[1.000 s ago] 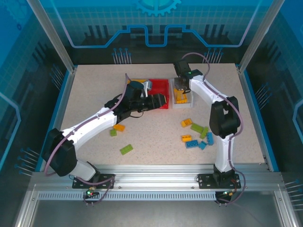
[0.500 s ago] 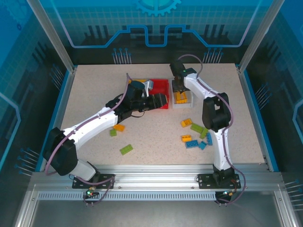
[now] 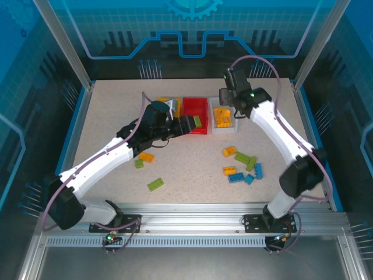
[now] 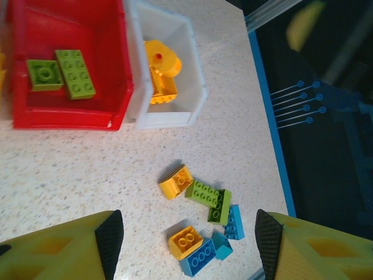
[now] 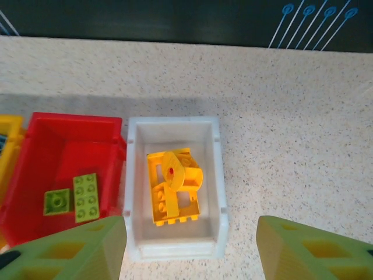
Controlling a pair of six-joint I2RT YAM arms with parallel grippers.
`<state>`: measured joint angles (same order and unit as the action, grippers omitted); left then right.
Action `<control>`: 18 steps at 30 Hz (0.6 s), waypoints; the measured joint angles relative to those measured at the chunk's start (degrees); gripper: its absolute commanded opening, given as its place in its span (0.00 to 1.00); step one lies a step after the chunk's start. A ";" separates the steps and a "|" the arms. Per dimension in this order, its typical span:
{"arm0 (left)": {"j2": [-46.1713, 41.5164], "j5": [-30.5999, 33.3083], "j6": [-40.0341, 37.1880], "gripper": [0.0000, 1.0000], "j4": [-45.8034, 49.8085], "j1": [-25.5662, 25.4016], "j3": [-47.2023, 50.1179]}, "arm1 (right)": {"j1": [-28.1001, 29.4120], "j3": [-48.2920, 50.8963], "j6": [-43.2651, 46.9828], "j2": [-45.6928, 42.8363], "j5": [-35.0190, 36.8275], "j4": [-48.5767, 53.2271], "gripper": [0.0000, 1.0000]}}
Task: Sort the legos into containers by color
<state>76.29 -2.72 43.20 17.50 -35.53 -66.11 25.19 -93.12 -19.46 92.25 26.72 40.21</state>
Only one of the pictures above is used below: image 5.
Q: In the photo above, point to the blue lego brick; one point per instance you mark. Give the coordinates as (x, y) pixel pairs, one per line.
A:
(2, 143)

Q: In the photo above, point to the red plastic bin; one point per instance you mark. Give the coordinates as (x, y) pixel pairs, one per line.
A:
(87, 137)

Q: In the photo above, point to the yellow plastic bin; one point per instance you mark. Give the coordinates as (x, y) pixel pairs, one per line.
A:
(11, 128)

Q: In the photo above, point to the small green lego brick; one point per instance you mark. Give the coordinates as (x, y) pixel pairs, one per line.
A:
(57, 202)

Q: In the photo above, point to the green right gripper right finger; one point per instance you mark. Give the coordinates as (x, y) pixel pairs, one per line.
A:
(277, 242)

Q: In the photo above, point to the long green lego brick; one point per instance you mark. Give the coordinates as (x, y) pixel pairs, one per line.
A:
(86, 198)

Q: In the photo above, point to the yellow lego brick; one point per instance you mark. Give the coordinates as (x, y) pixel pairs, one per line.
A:
(185, 160)
(159, 201)

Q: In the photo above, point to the yellow lego window frame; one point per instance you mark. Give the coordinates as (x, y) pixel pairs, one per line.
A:
(151, 175)

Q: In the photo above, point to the small yellow odd-shaped lego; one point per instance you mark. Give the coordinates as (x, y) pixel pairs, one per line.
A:
(177, 178)

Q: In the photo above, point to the green right gripper left finger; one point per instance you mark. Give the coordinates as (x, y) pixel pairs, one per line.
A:
(110, 239)

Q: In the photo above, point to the white plastic bin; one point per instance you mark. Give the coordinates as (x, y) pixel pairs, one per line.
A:
(175, 134)

